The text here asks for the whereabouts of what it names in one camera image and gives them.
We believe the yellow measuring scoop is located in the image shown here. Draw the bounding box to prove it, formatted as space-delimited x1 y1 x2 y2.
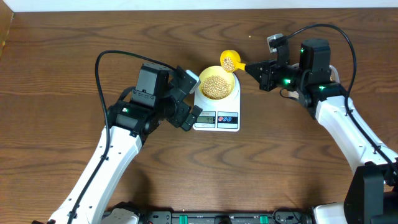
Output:
220 50 246 73

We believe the yellow bowl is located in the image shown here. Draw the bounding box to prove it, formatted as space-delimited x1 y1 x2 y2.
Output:
198 66 235 100

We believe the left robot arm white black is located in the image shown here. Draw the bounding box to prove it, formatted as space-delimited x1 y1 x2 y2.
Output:
48 63 201 224

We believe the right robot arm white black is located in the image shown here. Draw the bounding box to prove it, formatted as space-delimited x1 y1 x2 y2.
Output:
244 35 397 223

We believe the white digital kitchen scale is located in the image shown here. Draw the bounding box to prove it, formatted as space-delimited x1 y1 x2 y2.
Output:
193 66 241 132

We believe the clear plastic container of soybeans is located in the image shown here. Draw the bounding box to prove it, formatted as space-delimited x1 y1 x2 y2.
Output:
288 65 340 100

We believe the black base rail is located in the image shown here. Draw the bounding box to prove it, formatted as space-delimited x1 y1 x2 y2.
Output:
102 202 315 224

